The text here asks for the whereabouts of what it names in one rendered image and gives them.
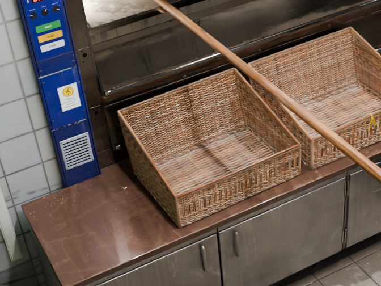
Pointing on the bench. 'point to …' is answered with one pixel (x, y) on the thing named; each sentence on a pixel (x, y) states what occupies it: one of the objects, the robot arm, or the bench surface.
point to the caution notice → (69, 96)
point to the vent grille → (76, 151)
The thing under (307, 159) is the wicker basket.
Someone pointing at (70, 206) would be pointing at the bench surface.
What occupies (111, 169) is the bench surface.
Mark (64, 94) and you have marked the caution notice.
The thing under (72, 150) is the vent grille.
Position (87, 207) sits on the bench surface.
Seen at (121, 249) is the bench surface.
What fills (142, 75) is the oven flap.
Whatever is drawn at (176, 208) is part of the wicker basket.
